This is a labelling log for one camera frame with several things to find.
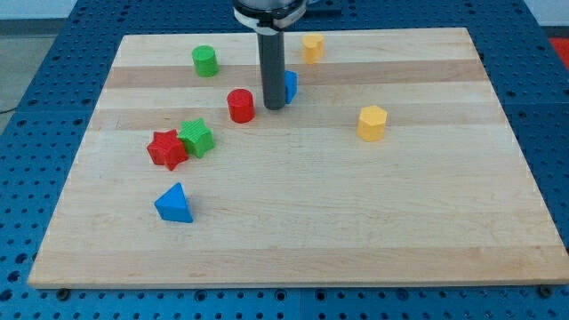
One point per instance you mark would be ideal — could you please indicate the red cylinder block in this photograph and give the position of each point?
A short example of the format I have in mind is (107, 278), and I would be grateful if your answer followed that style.
(241, 106)

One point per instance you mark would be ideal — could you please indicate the blue cube block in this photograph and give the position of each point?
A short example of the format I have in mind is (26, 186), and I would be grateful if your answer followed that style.
(291, 85)

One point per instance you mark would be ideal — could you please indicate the green star block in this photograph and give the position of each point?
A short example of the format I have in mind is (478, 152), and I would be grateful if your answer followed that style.
(196, 137)

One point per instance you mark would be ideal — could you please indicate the yellow hexagon block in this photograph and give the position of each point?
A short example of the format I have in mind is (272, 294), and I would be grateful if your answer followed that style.
(371, 123)

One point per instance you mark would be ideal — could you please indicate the light wooden board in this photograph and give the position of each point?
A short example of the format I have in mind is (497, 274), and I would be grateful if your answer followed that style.
(295, 198)

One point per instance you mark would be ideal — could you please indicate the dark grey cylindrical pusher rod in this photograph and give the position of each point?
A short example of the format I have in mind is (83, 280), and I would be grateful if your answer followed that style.
(272, 68)

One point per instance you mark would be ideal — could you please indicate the red star block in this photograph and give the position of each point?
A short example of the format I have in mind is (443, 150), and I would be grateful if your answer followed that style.
(167, 150)

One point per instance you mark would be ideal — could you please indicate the yellow heart block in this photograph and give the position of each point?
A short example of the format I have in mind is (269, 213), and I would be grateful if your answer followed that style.
(312, 47)

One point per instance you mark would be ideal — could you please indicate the blue triangle block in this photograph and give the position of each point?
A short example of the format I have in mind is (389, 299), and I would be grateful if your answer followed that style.
(173, 205)

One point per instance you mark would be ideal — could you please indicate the green cylinder block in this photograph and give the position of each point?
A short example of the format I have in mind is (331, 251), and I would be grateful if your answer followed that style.
(205, 61)

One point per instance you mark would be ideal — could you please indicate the red object at edge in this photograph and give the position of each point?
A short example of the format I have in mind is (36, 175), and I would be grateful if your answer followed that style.
(561, 46)

